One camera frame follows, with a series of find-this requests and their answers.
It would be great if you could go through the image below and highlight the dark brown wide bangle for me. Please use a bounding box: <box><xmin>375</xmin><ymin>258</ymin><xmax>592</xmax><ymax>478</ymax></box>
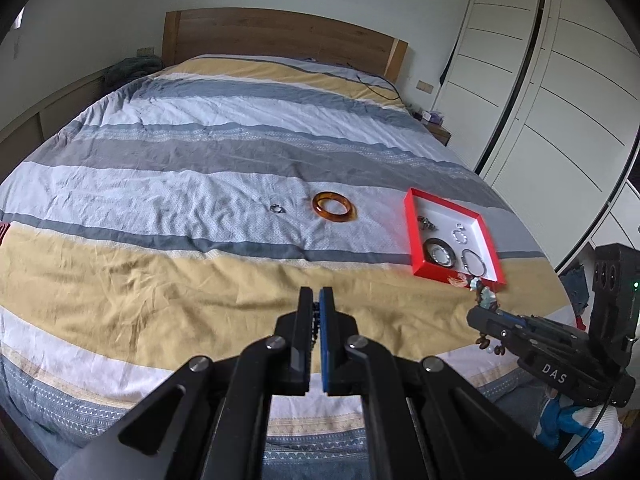
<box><xmin>423</xmin><ymin>237</ymin><xmax>457</xmax><ymax>269</ymax></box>

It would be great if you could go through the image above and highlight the amber orange bangle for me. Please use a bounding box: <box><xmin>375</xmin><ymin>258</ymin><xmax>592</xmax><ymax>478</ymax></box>
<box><xmin>311</xmin><ymin>191</ymin><xmax>357</xmax><ymax>223</ymax></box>

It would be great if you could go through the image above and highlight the small silver earring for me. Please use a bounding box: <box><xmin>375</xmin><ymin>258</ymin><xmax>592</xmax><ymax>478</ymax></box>
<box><xmin>269</xmin><ymin>204</ymin><xmax>285</xmax><ymax>214</ymax></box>

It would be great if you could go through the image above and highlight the thin silver bangle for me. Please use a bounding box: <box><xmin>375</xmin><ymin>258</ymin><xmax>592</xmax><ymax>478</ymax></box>
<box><xmin>461</xmin><ymin>248</ymin><xmax>487</xmax><ymax>278</ymax></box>

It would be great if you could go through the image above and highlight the small twisted silver hoop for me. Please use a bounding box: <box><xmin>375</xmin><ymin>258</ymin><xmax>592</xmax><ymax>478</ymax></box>
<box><xmin>430</xmin><ymin>244</ymin><xmax>451</xmax><ymax>264</ymax></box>

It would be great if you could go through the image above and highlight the silver brooch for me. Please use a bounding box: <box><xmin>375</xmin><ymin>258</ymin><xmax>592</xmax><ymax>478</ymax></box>
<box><xmin>418</xmin><ymin>216</ymin><xmax>436</xmax><ymax>231</ymax></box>

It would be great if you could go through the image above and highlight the red jewelry box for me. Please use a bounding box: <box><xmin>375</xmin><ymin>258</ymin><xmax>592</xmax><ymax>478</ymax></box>
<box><xmin>404</xmin><ymin>188</ymin><xmax>506</xmax><ymax>290</ymax></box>

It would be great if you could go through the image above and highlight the gloved right hand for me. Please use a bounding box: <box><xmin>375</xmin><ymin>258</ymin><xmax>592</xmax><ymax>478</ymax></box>
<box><xmin>534</xmin><ymin>393</ymin><xmax>623</xmax><ymax>477</ymax></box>

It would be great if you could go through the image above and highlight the wooden nightstand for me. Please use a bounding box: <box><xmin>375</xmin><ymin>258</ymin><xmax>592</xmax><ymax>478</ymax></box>
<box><xmin>425</xmin><ymin>122</ymin><xmax>451</xmax><ymax>146</ymax></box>

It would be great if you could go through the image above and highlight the striped bed duvet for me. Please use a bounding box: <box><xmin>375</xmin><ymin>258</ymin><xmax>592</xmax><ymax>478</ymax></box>
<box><xmin>1</xmin><ymin>56</ymin><xmax>568</xmax><ymax>468</ymax></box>

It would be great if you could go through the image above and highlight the purple tissue box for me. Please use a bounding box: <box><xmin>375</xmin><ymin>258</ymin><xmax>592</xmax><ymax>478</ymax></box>
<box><xmin>422</xmin><ymin>110</ymin><xmax>444</xmax><ymax>125</ymax></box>

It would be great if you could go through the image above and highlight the white sliding wardrobe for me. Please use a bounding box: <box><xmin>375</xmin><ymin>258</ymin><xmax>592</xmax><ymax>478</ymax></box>
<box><xmin>435</xmin><ymin>0</ymin><xmax>639</xmax><ymax>269</ymax></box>

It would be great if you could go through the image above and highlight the dark folded blanket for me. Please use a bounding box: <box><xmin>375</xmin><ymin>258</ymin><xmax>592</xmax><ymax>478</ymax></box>
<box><xmin>103</xmin><ymin>54</ymin><xmax>165</xmax><ymax>93</ymax></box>

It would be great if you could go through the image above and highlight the wooden headboard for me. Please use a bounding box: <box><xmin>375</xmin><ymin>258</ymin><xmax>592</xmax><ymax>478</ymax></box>
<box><xmin>160</xmin><ymin>8</ymin><xmax>408</xmax><ymax>82</ymax></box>

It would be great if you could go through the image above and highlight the black cable on bed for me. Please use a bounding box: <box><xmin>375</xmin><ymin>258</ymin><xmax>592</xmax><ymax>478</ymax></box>
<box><xmin>299</xmin><ymin>56</ymin><xmax>407</xmax><ymax>109</ymax></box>

